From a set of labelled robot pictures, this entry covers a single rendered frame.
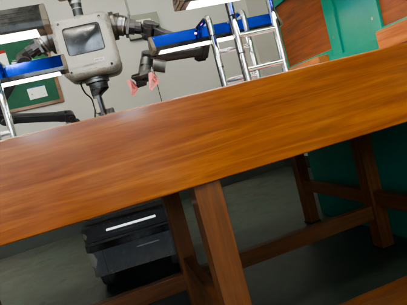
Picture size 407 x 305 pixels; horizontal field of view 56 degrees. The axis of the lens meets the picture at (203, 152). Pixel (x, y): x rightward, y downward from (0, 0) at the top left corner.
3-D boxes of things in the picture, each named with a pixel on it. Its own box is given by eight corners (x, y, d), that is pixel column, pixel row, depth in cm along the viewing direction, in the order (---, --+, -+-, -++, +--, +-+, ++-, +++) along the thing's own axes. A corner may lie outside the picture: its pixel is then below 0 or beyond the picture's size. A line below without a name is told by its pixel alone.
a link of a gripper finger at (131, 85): (132, 101, 181) (135, 86, 186) (145, 97, 178) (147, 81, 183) (124, 92, 175) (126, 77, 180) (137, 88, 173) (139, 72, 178)
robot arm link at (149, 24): (213, 54, 225) (216, 38, 219) (205, 62, 214) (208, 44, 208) (145, 35, 234) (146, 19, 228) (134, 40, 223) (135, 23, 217)
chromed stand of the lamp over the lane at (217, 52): (216, 124, 173) (191, 27, 170) (256, 114, 178) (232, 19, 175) (230, 121, 155) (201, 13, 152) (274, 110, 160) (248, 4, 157)
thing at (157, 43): (150, 56, 168) (146, 40, 167) (276, 29, 183) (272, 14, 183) (152, 51, 160) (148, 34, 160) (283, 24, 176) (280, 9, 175)
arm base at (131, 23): (126, 38, 231) (128, 18, 231) (139, 40, 233) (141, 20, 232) (125, 34, 223) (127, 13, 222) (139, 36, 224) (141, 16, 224)
